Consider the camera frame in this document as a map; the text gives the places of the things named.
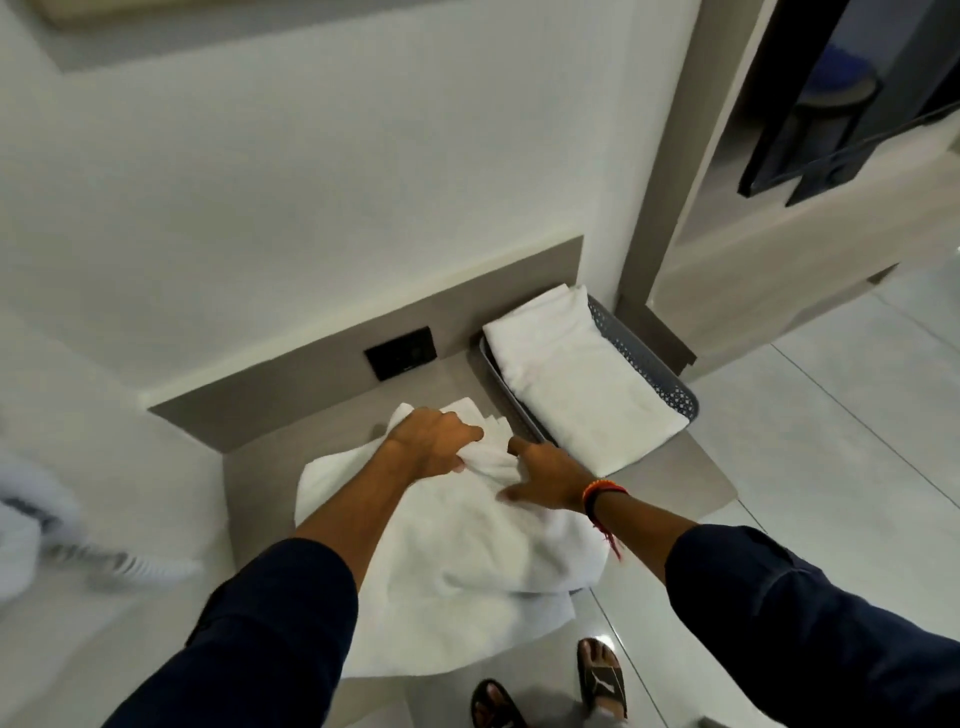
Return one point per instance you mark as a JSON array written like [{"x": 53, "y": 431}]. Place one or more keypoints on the person's left thumb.
[{"x": 455, "y": 466}]

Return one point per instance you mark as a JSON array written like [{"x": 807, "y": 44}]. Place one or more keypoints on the person's right thumb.
[{"x": 511, "y": 493}]

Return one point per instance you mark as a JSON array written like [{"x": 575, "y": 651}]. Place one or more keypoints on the beige wooden cabinet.
[{"x": 795, "y": 255}]

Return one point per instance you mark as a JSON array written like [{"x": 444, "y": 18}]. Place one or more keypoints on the black left sandal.
[{"x": 495, "y": 709}]

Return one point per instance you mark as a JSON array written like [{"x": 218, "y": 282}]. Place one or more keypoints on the person's right hand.
[{"x": 555, "y": 480}]

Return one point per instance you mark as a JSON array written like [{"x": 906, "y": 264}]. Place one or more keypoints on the grey perforated plastic basket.
[{"x": 649, "y": 367}]

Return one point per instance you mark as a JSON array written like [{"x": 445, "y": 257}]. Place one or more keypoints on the person's right forearm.
[{"x": 780, "y": 622}]

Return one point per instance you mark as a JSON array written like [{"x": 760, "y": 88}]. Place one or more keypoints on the person's left hand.
[{"x": 424, "y": 442}]

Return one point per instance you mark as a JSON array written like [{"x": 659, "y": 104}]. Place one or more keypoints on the black sandal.
[
  {"x": 495, "y": 709},
  {"x": 604, "y": 679}
]

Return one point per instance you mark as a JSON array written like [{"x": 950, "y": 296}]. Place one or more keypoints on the white towel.
[
  {"x": 457, "y": 555},
  {"x": 581, "y": 375}
]

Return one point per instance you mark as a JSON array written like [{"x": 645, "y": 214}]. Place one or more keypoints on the black right sandal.
[{"x": 604, "y": 679}]

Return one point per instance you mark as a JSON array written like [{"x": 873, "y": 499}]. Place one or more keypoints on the black wall television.
[{"x": 832, "y": 90}]

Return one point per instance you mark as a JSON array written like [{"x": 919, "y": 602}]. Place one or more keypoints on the orange thread wristband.
[{"x": 598, "y": 491}]

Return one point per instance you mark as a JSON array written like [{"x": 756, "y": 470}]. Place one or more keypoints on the person's left forearm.
[{"x": 300, "y": 592}]

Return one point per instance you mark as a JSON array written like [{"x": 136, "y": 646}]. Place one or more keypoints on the folded white towel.
[{"x": 581, "y": 375}]

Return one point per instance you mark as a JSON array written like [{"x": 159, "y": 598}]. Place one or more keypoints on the black wall socket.
[{"x": 400, "y": 353}]

